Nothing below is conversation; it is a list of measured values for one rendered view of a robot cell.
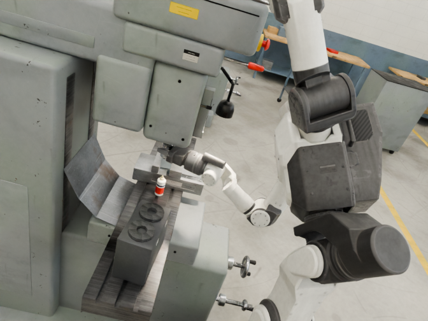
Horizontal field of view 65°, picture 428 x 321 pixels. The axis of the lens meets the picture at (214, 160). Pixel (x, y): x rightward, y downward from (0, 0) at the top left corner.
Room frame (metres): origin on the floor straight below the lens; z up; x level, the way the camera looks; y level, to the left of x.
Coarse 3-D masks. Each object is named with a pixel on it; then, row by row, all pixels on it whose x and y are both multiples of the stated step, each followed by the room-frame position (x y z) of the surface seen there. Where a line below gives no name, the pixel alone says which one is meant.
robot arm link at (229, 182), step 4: (228, 168) 1.18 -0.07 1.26; (224, 172) 1.18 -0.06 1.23; (228, 172) 1.18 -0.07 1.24; (232, 172) 1.18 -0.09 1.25; (224, 176) 1.18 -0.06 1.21; (228, 176) 1.17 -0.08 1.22; (232, 176) 1.16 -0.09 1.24; (224, 180) 1.17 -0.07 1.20; (228, 180) 1.17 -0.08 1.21; (232, 180) 1.14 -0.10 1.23; (236, 180) 1.16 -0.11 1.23; (224, 184) 1.16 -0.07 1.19; (228, 184) 1.15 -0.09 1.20; (232, 184) 1.13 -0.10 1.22; (236, 184) 1.14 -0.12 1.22; (224, 188) 1.13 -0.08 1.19; (228, 188) 1.11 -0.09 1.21; (232, 188) 1.12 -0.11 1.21; (224, 192) 1.12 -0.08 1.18; (228, 192) 1.11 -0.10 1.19
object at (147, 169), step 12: (144, 156) 1.41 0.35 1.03; (156, 156) 1.39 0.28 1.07; (144, 168) 1.31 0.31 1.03; (156, 168) 1.30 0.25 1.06; (144, 180) 1.30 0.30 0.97; (156, 180) 1.31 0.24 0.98; (168, 180) 1.31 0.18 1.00; (180, 180) 1.32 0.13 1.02; (192, 180) 1.34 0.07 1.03; (192, 192) 1.33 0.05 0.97
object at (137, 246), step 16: (144, 208) 0.90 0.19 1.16; (160, 208) 0.93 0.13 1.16; (128, 224) 0.82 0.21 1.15; (144, 224) 0.83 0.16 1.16; (160, 224) 0.86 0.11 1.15; (128, 240) 0.75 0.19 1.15; (144, 240) 0.76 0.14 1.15; (160, 240) 0.88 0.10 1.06; (128, 256) 0.74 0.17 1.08; (144, 256) 0.74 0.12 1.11; (112, 272) 0.74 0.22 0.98; (128, 272) 0.74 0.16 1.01; (144, 272) 0.74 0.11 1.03
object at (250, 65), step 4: (224, 56) 1.12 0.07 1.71; (228, 60) 1.12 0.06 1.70; (232, 60) 1.12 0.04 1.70; (236, 60) 1.12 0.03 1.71; (240, 64) 1.12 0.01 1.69; (244, 64) 1.12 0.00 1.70; (248, 64) 1.12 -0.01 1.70; (252, 64) 1.12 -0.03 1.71; (256, 64) 1.13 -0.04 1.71; (248, 68) 1.12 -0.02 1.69; (252, 68) 1.12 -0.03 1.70; (256, 68) 1.12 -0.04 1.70; (260, 68) 1.12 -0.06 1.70
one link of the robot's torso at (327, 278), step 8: (320, 240) 0.73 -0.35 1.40; (328, 240) 0.71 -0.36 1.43; (320, 248) 0.69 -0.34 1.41; (328, 248) 0.68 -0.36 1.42; (328, 256) 0.66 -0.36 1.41; (328, 264) 0.65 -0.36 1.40; (328, 272) 0.64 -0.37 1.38; (336, 272) 0.64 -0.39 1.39; (312, 280) 0.66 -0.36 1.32; (320, 280) 0.64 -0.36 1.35; (328, 280) 0.65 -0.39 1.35; (336, 280) 0.64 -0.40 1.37; (344, 280) 0.63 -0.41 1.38; (352, 280) 0.63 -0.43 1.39
